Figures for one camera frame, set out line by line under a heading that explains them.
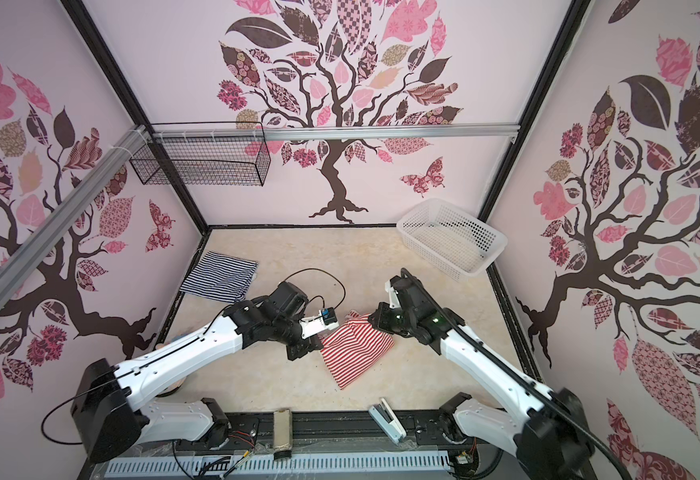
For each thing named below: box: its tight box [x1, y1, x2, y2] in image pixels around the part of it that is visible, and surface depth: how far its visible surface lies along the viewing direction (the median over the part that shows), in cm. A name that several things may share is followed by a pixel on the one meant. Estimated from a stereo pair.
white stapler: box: [368, 398, 407, 445], surface depth 74 cm
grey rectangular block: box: [273, 408, 292, 460], surface depth 72 cm
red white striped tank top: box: [320, 310, 395, 390], surface depth 79 cm
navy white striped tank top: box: [180, 251, 259, 302], surface depth 105 cm
